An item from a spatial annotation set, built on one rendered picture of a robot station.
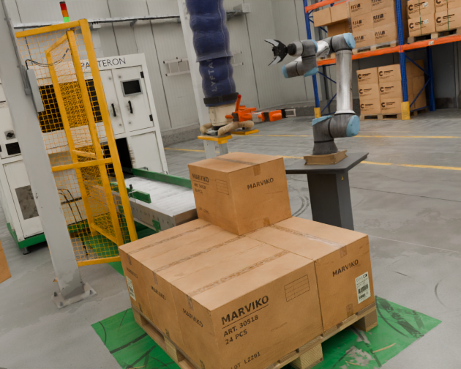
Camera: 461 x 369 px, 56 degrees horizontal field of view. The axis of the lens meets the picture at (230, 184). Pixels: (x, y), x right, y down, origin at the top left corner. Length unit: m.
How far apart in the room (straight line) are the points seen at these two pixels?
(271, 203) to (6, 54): 2.10
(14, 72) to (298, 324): 2.55
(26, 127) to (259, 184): 1.77
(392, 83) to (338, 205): 7.57
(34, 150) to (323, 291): 2.29
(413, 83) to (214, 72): 8.58
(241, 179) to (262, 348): 0.98
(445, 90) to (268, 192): 9.11
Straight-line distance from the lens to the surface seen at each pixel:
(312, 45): 2.86
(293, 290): 2.13
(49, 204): 3.54
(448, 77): 11.41
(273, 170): 2.68
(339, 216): 3.33
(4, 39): 3.52
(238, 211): 2.58
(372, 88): 11.02
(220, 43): 2.74
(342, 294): 2.38
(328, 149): 3.27
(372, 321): 2.63
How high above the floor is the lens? 1.44
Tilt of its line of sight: 13 degrees down
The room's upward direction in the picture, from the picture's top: 10 degrees counter-clockwise
